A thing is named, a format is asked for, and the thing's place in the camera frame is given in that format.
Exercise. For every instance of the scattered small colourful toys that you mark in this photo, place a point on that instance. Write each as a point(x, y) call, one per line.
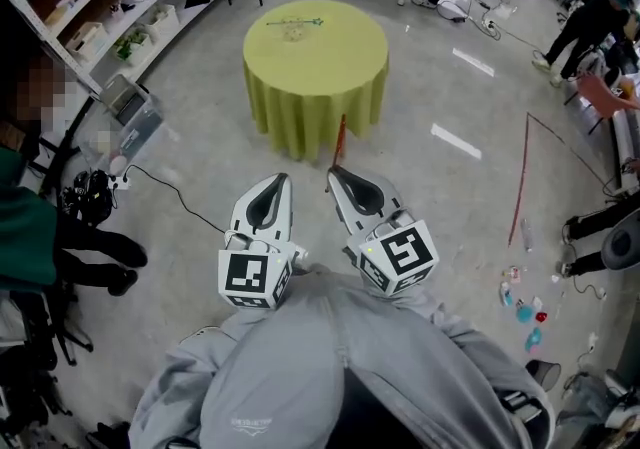
point(525, 314)

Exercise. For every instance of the white storage bin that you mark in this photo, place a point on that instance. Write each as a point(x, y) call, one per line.
point(132, 48)
point(87, 41)
point(162, 21)

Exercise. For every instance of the person's left forearm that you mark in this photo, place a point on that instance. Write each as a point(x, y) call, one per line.
point(235, 324)

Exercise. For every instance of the clear plastic cup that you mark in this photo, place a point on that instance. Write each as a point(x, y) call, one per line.
point(294, 33)

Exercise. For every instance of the red star stick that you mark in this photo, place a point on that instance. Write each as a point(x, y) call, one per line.
point(340, 137)

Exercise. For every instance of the person's black shirt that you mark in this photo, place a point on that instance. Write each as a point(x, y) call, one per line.
point(370, 417)

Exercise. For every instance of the black tripod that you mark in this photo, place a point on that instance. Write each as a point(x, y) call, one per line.
point(67, 337)

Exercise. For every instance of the white power strip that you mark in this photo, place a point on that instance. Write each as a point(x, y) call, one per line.
point(122, 183)

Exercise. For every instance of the green tablecloth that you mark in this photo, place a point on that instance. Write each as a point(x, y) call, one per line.
point(320, 87)

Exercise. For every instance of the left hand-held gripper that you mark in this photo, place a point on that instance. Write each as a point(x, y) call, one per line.
point(245, 277)

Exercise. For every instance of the black bag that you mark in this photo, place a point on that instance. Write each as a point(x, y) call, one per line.
point(90, 197)

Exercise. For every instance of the clear plastic storage box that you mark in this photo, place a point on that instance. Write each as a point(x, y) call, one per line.
point(130, 112)

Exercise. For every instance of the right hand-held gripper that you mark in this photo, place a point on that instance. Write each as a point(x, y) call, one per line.
point(400, 257)

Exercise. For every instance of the person's right forearm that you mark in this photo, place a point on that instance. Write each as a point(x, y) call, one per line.
point(440, 322)

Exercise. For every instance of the blue star stick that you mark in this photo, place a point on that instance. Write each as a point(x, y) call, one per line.
point(277, 23)

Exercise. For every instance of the person's grey jacket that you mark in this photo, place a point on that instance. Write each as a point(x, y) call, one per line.
point(280, 387)

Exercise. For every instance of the clear plastic bottle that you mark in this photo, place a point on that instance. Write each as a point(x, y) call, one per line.
point(526, 235)

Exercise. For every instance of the white shelf unit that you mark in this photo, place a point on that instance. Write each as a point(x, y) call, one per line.
point(55, 32)

